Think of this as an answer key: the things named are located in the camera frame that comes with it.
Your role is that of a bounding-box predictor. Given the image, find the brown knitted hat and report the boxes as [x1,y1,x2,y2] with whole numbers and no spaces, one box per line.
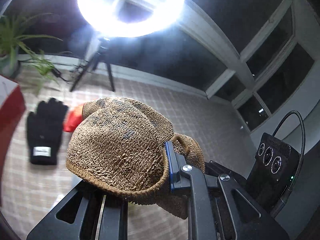
[66,97,205,219]

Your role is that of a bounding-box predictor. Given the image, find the black knit glove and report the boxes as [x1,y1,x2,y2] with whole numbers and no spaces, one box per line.
[26,98,68,165]

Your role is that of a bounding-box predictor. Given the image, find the red fabric pouch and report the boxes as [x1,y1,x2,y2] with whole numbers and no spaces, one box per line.
[63,104,84,133]

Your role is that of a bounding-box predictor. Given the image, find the plaid table cloth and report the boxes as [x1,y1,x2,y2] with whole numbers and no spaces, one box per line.
[1,67,255,239]

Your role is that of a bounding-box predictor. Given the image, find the potted spider plant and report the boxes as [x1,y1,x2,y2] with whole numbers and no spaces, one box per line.
[1,13,61,96]

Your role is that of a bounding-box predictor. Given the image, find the ring light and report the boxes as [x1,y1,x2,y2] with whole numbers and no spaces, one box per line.
[77,0,184,38]

